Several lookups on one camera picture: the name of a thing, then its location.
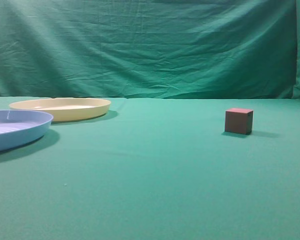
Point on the red cube block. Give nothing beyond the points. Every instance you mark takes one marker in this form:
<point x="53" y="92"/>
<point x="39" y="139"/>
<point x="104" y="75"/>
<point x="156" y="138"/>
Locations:
<point x="239" y="121"/>

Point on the yellow plastic plate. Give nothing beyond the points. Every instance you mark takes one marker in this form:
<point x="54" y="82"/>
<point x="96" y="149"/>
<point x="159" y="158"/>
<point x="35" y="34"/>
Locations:
<point x="66" y="109"/>

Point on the blue plastic plate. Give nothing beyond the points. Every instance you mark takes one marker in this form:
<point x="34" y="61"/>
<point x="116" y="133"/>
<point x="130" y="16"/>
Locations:
<point x="20" y="127"/>

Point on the green table cloth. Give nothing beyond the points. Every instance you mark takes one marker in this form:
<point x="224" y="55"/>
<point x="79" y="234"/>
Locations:
<point x="158" y="169"/>

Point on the green backdrop cloth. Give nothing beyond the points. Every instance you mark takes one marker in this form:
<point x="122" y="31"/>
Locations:
<point x="165" y="49"/>

